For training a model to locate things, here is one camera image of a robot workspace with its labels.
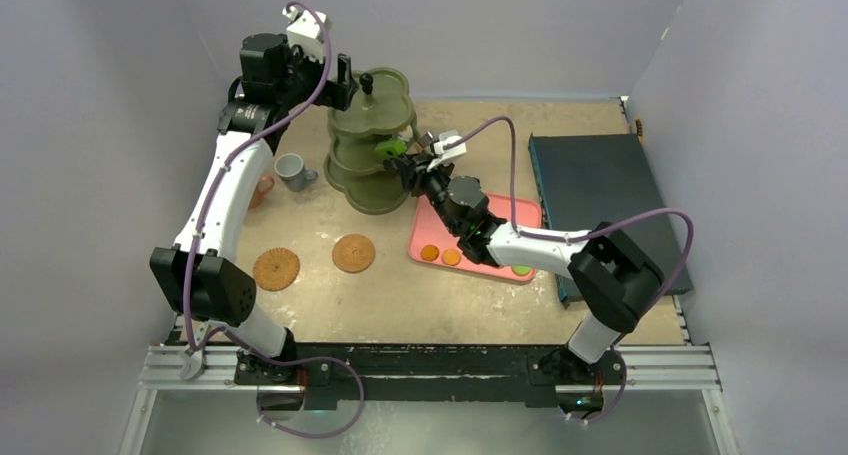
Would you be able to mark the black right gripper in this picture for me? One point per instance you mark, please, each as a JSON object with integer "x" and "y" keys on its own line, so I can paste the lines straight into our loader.
{"x": 409, "y": 166}

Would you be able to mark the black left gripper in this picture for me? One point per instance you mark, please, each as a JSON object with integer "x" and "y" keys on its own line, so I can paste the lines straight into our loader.
{"x": 337, "y": 94}

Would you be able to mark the green three-tier stand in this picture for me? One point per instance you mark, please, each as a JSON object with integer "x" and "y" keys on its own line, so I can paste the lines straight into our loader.
{"x": 381, "y": 109}

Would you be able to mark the pink serving tray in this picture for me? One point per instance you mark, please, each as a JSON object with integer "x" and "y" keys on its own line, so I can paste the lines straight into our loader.
{"x": 427, "y": 228}

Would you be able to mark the green macaron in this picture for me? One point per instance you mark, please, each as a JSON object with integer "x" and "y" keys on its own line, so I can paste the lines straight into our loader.
{"x": 521, "y": 271}

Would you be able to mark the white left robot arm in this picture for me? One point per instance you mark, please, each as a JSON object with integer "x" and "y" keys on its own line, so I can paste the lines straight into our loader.
{"x": 281, "y": 76}

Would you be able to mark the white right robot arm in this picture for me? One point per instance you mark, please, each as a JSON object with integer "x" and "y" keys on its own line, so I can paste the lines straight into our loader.
{"x": 617, "y": 279}

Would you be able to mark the round orange cookie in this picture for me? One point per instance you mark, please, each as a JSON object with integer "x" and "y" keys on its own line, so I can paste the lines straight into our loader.
{"x": 451, "y": 257}

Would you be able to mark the grey mug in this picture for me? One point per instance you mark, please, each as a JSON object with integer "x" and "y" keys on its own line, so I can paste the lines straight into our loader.
{"x": 290, "y": 168}

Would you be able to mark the orange mug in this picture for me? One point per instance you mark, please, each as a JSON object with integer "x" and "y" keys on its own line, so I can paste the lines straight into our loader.
{"x": 265, "y": 184}

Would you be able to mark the dark grey flat box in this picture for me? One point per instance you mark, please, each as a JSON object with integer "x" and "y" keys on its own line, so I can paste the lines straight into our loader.
{"x": 588, "y": 179}

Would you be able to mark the left woven coaster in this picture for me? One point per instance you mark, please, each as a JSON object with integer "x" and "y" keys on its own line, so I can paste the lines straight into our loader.
{"x": 276, "y": 269}

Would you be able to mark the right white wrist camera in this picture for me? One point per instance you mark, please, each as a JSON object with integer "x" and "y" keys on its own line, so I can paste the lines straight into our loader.
{"x": 447, "y": 148}

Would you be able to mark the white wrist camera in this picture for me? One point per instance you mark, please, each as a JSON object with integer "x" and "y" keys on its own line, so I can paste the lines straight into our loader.
{"x": 447, "y": 148}
{"x": 305, "y": 31}

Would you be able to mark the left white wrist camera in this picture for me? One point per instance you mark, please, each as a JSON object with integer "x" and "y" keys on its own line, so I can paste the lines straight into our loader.
{"x": 305, "y": 31}

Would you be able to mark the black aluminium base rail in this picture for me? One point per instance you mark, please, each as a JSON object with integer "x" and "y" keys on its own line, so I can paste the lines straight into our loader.
{"x": 538, "y": 376}

